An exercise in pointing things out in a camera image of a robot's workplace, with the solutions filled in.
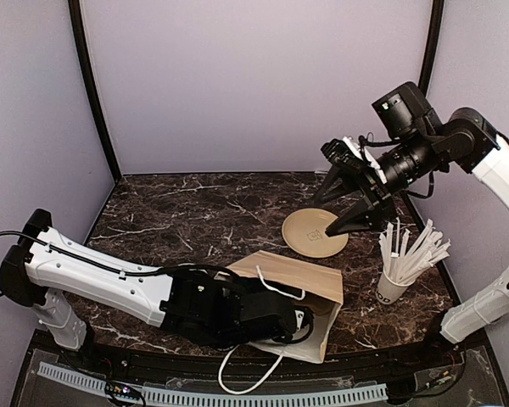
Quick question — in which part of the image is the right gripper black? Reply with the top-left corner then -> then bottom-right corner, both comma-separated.
310,126 -> 441,235

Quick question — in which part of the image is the brown paper bag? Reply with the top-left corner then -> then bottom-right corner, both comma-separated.
218,249 -> 344,395

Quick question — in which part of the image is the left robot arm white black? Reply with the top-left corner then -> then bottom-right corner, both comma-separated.
0,209 -> 305,370

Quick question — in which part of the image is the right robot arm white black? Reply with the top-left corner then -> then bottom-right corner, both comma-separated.
314,81 -> 509,368

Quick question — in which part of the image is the white wrapped straw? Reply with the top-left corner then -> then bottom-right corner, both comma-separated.
399,219 -> 433,282
378,231 -> 400,282
385,217 -> 400,279
403,231 -> 450,284
396,229 -> 411,283

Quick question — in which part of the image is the beige round plate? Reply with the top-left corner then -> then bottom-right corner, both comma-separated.
282,208 -> 349,259

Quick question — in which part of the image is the white paper cup holder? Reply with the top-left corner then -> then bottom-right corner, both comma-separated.
376,271 -> 410,305

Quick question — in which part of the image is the small green circuit board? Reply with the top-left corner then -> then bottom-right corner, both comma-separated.
104,381 -> 140,400

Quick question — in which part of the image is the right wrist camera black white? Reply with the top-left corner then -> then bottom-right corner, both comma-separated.
321,137 -> 387,182

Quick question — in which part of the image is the right black frame post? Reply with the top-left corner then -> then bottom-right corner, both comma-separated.
417,0 -> 445,96

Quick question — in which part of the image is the black frame post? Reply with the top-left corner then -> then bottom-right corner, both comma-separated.
417,0 -> 445,96
68,0 -> 122,183

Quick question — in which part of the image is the black front rail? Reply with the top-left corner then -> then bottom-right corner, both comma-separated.
33,328 -> 489,387

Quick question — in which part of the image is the white slotted cable duct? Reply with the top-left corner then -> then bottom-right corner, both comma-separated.
36,361 -> 388,404

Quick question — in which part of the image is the left black frame post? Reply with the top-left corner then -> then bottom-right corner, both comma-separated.
68,0 -> 122,183

